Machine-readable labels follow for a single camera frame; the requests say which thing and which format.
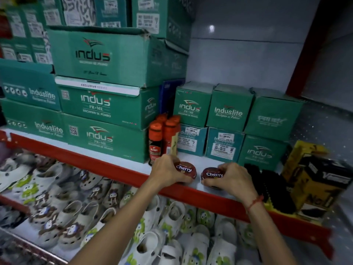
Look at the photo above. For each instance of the person's right forearm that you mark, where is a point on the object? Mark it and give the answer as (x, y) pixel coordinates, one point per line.
(271, 234)

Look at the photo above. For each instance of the dark blue box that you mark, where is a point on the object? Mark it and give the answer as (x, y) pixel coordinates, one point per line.
(170, 96)

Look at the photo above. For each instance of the person's right thumb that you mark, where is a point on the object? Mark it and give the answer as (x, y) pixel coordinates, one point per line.
(210, 183)

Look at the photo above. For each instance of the group of small green cartons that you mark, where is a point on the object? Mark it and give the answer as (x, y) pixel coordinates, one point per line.
(234, 121)

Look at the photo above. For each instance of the dark red shoe polish tin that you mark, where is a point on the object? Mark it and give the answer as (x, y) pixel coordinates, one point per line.
(185, 168)
(211, 174)

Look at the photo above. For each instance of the orange-capped shoe polish bottle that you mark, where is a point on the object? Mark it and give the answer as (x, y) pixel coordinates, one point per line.
(168, 137)
(161, 118)
(175, 120)
(155, 144)

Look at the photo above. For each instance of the red metal shelf rail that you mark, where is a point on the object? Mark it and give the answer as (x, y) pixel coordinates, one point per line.
(132, 173)

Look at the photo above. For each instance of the person's right hand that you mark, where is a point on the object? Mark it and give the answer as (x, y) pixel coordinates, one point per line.
(237, 182)

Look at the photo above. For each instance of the red box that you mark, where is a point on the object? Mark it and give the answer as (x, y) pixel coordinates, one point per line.
(3, 27)

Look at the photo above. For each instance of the white grey patterned box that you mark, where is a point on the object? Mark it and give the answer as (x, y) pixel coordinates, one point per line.
(78, 10)

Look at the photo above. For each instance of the pile of white printed clogs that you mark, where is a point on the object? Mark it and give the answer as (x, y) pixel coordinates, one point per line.
(110, 212)

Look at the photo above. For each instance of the stack of large green shoeboxes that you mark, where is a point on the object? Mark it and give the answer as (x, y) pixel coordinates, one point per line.
(104, 79)

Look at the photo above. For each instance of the black shoe brush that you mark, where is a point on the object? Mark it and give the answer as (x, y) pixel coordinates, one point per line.
(279, 191)
(256, 179)

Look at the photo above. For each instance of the black and yellow box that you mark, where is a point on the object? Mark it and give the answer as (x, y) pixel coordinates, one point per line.
(321, 187)

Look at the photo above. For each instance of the person's left thumb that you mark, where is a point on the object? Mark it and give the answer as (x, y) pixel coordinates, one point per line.
(182, 181)

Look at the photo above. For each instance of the person's left hand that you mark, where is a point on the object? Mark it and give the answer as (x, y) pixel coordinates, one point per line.
(164, 171)

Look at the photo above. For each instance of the beige paper tag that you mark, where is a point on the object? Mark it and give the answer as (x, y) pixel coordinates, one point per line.
(174, 147)

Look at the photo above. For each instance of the person's left forearm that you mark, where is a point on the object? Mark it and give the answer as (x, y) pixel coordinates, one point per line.
(118, 229)

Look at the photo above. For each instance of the red metal upright post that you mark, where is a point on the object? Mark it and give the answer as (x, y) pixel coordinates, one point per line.
(310, 49)

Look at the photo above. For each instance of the yellow cardboard box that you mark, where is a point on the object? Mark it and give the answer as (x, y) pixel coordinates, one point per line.
(300, 157)

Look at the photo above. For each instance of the red lower shelf rail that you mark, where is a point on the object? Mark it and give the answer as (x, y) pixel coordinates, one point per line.
(12, 204)

